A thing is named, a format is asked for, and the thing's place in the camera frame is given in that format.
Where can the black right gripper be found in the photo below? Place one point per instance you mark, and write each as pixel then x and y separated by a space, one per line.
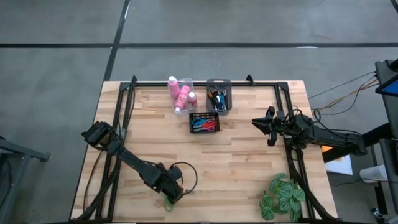
pixel 284 126

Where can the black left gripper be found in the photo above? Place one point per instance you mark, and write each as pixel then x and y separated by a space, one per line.
pixel 166 183

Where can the grey translucent plastic bin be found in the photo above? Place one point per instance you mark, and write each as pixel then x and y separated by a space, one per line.
pixel 219 82

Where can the black mesh plastic basket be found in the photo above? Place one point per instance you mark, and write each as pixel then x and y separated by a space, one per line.
pixel 191 123

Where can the pink paint bottle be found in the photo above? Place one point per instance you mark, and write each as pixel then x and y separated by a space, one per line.
pixel 173 87
pixel 182 98

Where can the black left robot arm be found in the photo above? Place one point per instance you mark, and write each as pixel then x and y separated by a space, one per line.
pixel 124 152

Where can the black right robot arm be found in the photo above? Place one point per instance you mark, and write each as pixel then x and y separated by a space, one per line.
pixel 332 137

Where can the orange object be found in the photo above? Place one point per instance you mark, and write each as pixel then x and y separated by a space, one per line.
pixel 326 149

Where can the green striped potted plant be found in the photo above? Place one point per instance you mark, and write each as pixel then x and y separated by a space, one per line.
pixel 284 196

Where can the clear plastic bin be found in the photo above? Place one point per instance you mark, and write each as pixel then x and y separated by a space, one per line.
pixel 186 112

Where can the white paper sheet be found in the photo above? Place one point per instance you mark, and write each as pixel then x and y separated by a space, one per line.
pixel 342 165

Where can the black stand beam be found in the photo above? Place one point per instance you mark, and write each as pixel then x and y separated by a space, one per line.
pixel 373 137

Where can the white paper roll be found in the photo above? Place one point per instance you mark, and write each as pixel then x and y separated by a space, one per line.
pixel 373 173

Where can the monitor with blue screen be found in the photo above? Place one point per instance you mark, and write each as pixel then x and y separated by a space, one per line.
pixel 388 88

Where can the grey metal cart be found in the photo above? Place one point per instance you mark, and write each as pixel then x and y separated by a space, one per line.
pixel 12 155

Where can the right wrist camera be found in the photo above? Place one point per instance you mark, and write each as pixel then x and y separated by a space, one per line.
pixel 271 111

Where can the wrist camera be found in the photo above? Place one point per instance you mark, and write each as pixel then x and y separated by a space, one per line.
pixel 175 172
pixel 271 111

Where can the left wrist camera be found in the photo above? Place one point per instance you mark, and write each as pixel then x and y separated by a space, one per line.
pixel 175 172

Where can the black table frame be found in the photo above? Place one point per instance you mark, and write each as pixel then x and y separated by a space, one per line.
pixel 202 84

